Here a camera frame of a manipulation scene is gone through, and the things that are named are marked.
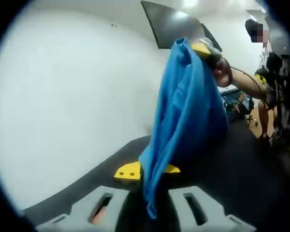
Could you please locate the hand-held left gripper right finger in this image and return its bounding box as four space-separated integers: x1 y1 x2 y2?
157 163 257 232

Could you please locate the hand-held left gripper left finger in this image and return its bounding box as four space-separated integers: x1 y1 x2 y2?
35 160 145 232

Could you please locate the blue cloth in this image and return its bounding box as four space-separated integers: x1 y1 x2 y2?
138 37 230 219

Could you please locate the person's right hand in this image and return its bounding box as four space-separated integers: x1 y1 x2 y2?
213 66 234 89

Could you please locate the white side table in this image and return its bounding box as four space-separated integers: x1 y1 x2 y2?
218 87 240 95

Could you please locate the grey worn device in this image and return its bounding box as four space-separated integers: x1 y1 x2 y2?
265 14 290 58

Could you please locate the person's bare leg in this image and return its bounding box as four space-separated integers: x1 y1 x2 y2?
257 100 280 140

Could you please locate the large black wall screen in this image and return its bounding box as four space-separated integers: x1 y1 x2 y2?
140 0 204 50

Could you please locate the black cable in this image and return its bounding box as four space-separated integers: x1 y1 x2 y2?
228 66 271 109

